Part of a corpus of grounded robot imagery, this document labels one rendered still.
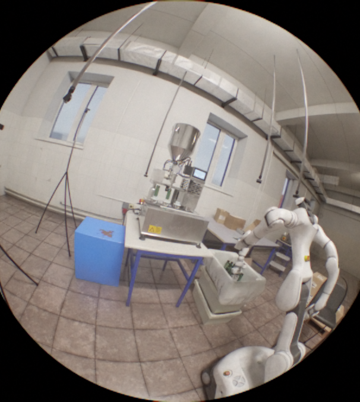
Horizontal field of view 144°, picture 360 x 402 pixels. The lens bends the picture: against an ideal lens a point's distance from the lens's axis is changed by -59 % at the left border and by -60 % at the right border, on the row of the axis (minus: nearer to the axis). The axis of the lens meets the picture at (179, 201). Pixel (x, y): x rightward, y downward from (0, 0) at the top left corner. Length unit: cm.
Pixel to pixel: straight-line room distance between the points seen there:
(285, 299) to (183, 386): 96
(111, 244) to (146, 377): 120
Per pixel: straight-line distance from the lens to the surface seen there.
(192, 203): 145
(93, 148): 284
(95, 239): 139
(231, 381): 111
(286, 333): 98
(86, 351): 134
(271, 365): 103
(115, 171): 273
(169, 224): 119
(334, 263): 107
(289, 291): 88
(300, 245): 91
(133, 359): 134
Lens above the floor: 128
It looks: 7 degrees down
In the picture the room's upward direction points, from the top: 18 degrees clockwise
